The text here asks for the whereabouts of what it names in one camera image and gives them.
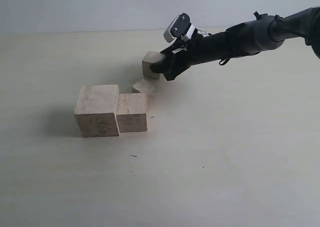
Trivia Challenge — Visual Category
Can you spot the second largest wooden cube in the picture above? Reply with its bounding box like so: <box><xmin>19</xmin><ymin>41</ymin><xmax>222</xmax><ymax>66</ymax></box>
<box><xmin>116</xmin><ymin>93</ymin><xmax>148</xmax><ymax>133</ymax></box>

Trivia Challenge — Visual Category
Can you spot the smallest wooden cube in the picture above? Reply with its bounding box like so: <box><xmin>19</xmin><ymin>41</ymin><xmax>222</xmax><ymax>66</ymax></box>
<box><xmin>131</xmin><ymin>79</ymin><xmax>155</xmax><ymax>100</ymax></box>

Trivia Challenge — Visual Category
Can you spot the third largest wooden cube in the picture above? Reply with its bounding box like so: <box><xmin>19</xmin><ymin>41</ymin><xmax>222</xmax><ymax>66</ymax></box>
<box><xmin>141</xmin><ymin>50</ymin><xmax>166</xmax><ymax>80</ymax></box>

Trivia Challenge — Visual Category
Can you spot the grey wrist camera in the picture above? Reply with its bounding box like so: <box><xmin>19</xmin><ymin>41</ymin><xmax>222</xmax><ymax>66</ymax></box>
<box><xmin>163</xmin><ymin>12</ymin><xmax>196</xmax><ymax>43</ymax></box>

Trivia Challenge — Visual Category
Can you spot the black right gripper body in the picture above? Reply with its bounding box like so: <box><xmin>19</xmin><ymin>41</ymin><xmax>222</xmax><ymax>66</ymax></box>
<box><xmin>160</xmin><ymin>34</ymin><xmax>208</xmax><ymax>69</ymax></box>

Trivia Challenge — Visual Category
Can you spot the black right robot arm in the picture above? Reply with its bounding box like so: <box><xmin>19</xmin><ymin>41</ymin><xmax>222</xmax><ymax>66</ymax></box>
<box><xmin>150</xmin><ymin>7</ymin><xmax>320</xmax><ymax>81</ymax></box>

